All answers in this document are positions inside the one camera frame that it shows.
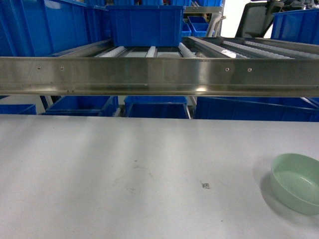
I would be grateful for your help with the grey office chair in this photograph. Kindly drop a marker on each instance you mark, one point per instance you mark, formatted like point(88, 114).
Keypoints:
point(256, 19)

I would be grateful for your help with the blue bin far left low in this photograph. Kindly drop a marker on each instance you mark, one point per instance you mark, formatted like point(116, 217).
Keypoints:
point(18, 109)

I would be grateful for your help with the small blue bin background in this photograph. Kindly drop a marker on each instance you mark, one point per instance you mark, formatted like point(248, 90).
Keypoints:
point(198, 25)

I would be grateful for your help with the steel shelf front rail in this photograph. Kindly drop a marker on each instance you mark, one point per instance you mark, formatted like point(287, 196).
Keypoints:
point(159, 76)

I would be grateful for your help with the blue bin on rollers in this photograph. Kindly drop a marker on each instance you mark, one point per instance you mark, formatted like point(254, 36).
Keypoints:
point(146, 25)

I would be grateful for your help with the blue bin upper right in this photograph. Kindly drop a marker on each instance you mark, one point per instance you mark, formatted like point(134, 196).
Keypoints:
point(297, 26)

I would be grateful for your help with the white roller track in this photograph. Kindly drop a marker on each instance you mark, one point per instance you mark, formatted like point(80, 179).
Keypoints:
point(186, 53)

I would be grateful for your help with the blue bin below centre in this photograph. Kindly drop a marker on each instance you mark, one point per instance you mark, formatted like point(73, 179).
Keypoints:
point(161, 107)

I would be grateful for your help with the QR code sticker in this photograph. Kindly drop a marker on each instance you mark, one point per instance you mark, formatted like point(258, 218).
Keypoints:
point(205, 185)

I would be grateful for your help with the blue bin below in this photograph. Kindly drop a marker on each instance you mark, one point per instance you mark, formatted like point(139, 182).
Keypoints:
point(161, 107)
point(88, 106)
point(256, 108)

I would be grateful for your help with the large blue bin left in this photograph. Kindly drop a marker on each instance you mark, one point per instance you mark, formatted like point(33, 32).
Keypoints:
point(31, 28)

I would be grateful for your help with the blue bin below left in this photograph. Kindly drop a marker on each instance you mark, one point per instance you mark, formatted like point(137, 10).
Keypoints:
point(88, 106)

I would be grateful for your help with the green bowl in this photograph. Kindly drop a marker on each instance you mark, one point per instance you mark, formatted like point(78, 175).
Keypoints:
point(295, 181)

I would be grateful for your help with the blue bin below right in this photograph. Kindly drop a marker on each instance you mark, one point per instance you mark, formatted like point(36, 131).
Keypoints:
point(256, 108)

